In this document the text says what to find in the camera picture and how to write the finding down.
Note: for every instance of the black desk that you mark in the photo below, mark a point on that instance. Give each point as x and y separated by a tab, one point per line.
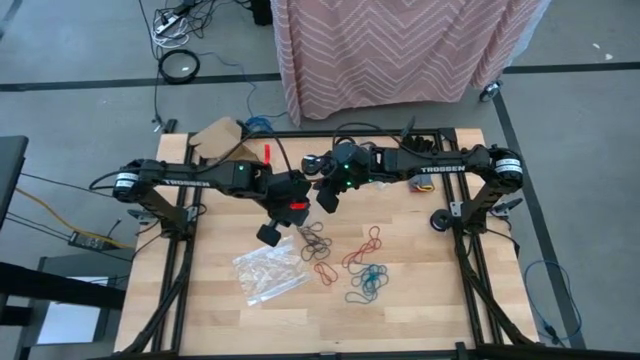
10	170

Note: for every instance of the black power adapter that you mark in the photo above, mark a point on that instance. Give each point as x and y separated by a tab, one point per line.
90	242

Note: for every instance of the black tape roll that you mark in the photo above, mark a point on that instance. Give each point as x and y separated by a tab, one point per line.
434	220

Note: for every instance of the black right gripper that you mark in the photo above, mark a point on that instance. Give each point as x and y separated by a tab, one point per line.
352	180

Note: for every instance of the black bench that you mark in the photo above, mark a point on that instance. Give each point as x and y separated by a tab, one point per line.
50	290

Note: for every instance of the clear plastic zip bag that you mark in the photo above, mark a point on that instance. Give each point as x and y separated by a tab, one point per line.
382	186

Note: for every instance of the brown cardboard box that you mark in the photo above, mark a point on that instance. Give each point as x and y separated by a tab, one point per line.
217	140

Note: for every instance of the black aluminium frame rail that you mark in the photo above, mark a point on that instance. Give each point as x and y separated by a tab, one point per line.
199	197
390	356
461	192
446	192
187	150
300	134

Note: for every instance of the teal rubber band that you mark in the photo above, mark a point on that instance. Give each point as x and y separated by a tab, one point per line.
346	298
372	276
356	280

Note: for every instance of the black metal bracket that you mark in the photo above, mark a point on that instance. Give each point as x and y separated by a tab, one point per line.
507	205

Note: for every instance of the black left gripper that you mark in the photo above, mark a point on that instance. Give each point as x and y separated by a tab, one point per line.
290	215

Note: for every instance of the red tape strip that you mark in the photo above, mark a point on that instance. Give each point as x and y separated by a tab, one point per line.
266	153

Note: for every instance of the white power strip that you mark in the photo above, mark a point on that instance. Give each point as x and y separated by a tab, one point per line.
166	24

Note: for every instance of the red tape patch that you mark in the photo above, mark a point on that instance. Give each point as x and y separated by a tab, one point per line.
298	205

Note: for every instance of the black floor box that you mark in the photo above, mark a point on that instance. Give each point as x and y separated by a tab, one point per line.
261	12

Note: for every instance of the yellow and red bands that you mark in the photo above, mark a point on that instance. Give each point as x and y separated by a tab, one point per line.
421	184

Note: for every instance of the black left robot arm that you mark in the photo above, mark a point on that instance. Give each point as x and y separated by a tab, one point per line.
200	179

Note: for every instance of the dark brown rubber band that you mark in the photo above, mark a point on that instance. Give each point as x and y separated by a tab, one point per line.
307	231
320	252

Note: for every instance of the clear zip bag stack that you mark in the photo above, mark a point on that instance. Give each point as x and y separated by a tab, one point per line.
270	272

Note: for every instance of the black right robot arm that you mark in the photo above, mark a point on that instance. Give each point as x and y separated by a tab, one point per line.
440	169

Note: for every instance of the pink chevron cloth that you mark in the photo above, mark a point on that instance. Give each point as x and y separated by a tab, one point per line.
390	50

